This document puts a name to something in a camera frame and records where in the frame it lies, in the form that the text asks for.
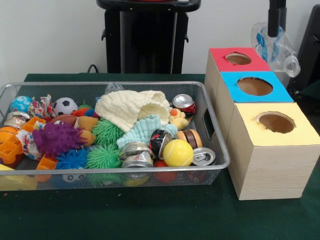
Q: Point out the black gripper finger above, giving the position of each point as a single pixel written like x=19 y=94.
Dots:
x=282 y=12
x=273 y=17

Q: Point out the clear blue-printed plastic packet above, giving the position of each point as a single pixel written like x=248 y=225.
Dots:
x=277 y=52

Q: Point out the clear shallow mesh bin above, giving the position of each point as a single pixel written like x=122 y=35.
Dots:
x=210 y=125

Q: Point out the wooden box with three holes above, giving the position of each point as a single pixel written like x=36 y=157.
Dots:
x=272 y=160

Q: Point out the black side stand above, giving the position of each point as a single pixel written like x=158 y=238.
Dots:
x=310 y=50

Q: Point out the red soda can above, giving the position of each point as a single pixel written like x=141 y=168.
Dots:
x=184 y=103

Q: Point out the silver can with pull tab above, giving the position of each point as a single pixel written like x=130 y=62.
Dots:
x=204 y=157

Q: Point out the yellow tennis ball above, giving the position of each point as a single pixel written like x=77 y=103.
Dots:
x=177 y=153

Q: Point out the cream knitted cloth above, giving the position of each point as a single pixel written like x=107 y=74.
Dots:
x=129 y=106

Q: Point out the light teal cloth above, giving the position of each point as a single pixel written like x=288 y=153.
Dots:
x=142 y=131

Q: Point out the clear plastic bag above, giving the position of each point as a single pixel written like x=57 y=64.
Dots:
x=113 y=87

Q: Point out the crushed silver can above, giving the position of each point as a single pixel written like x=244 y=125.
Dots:
x=136 y=155

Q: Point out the green spiky ball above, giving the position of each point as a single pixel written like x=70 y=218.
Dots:
x=103 y=157

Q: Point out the small soccer ball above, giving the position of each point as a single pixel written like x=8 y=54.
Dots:
x=65 y=106

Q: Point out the dark green table cloth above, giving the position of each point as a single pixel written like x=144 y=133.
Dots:
x=150 y=215

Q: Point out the purple spiky ball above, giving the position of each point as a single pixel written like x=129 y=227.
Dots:
x=56 y=138

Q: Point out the small orange basketball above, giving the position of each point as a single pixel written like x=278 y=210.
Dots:
x=6 y=134

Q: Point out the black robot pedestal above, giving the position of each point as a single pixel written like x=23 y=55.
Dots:
x=185 y=4

